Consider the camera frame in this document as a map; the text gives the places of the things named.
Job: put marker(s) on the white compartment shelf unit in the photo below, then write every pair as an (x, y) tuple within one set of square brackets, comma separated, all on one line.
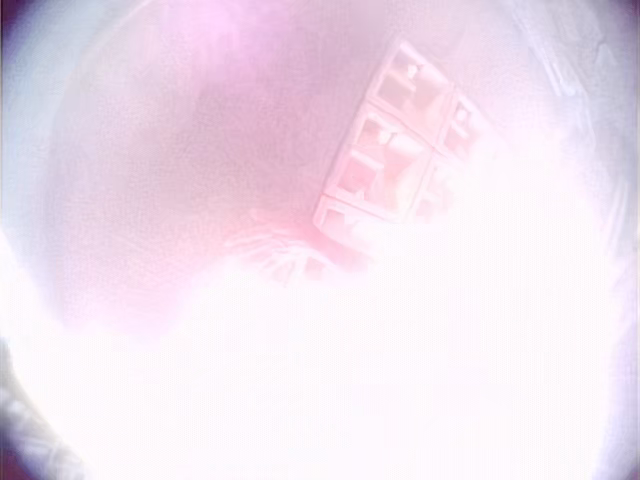
[(385, 165)]

